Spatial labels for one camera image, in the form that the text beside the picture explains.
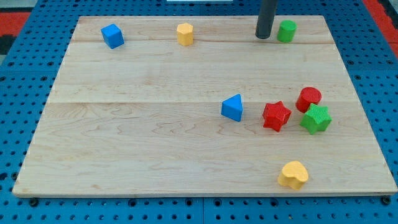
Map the blue cube block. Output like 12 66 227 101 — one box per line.
101 24 124 49

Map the green star block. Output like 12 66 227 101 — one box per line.
300 103 332 134

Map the blue triangle block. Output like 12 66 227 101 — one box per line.
221 94 243 122

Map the wooden board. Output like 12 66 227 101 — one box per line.
12 16 397 198

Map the red cylinder block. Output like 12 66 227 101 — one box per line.
295 86 322 113

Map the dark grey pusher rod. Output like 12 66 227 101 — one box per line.
255 0 278 39

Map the green cylinder block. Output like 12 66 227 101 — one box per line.
277 20 297 43

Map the yellow heart block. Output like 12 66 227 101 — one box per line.
277 161 309 190

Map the yellow hexagon block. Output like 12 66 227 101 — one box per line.
177 23 193 46

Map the red star block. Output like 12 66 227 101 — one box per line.
262 101 292 132

